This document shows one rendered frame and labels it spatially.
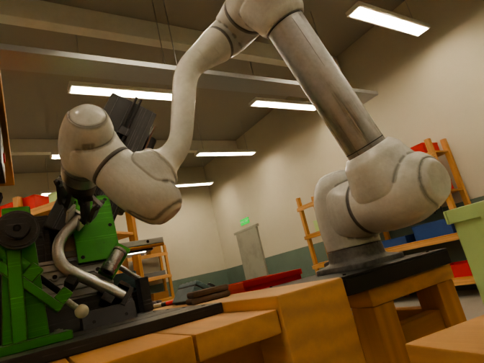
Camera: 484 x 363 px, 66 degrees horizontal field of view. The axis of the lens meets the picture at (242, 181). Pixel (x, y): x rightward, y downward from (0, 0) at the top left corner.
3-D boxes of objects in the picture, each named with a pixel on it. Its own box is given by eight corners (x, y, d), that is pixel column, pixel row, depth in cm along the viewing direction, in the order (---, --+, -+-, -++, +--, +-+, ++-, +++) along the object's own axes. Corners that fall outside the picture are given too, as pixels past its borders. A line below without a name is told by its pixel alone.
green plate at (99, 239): (117, 267, 113) (105, 207, 122) (121, 256, 107) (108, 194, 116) (76, 274, 107) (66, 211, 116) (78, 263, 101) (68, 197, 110)
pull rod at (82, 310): (88, 316, 78) (85, 288, 79) (90, 316, 76) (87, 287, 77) (59, 323, 75) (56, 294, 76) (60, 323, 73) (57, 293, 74)
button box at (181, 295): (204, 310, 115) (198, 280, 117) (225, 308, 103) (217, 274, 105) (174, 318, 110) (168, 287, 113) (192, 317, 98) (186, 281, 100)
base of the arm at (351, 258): (348, 266, 120) (343, 250, 121) (407, 256, 102) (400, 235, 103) (306, 278, 110) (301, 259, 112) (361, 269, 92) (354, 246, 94)
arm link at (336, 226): (355, 246, 117) (335, 181, 122) (400, 235, 101) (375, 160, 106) (315, 256, 109) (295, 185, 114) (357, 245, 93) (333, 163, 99)
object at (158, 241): (152, 252, 141) (150, 244, 142) (164, 245, 128) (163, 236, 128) (34, 273, 121) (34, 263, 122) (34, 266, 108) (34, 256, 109)
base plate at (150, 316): (117, 319, 164) (117, 315, 164) (224, 312, 73) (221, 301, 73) (5, 348, 142) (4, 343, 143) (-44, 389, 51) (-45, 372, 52)
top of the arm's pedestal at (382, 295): (365, 287, 124) (361, 276, 125) (455, 277, 98) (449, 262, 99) (289, 312, 108) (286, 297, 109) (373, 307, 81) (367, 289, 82)
